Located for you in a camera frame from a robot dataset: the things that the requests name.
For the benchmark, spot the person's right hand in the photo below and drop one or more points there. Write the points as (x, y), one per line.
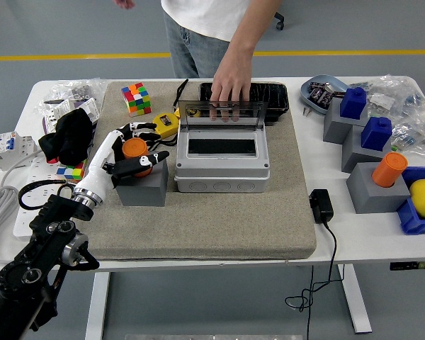
(124, 3)

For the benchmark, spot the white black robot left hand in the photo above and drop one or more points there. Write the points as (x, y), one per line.
(97, 166)

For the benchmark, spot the person's left hand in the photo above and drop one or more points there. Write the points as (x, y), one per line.
(233, 81)

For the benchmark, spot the orange cylinder battery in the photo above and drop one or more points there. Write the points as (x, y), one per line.
(389, 170)
(134, 148)

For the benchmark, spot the clear hinged box lid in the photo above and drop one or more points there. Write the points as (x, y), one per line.
(255, 117)

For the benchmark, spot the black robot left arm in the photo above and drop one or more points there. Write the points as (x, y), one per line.
(49, 230)

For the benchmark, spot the person's left forearm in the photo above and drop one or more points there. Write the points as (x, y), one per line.
(249, 32)

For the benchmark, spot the colourful puzzle cube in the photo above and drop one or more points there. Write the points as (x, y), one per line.
(136, 101)
(72, 173)

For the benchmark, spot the black plastic tray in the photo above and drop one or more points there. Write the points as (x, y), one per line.
(269, 95)

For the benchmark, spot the black cloth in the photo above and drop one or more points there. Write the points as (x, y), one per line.
(69, 138)

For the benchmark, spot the grey block with round hole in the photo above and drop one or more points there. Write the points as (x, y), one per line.
(141, 193)
(372, 200)

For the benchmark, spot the person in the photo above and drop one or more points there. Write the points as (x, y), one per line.
(198, 42)

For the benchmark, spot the white purple carton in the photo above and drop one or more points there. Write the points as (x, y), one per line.
(88, 106)

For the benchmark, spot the black table control panel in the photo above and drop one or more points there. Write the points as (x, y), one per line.
(411, 266)

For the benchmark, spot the yellow tape measure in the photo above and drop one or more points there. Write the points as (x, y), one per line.
(168, 124)
(176, 113)

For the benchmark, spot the light blue dish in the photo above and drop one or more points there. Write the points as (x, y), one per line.
(306, 96)

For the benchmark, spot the white table leg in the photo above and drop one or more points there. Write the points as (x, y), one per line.
(356, 301)
(97, 304)

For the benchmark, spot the clear bag of small parts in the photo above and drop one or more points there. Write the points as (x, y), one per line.
(418, 134)
(393, 92)
(67, 88)

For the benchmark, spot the dark printed packets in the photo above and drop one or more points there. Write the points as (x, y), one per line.
(318, 93)

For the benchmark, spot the white circuit breaker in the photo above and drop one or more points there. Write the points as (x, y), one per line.
(10, 148)

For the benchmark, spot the blue plastic bin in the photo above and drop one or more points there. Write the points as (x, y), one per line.
(411, 221)

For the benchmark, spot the grey block holder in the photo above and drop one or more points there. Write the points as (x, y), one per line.
(336, 131)
(354, 156)

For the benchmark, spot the grey-brown fabric mat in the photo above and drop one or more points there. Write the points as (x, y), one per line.
(198, 226)

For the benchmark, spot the blue bottle-shaped block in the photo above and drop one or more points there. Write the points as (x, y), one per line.
(353, 104)
(375, 136)

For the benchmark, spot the grey electrical enclosure box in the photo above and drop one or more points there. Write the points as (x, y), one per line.
(221, 177)

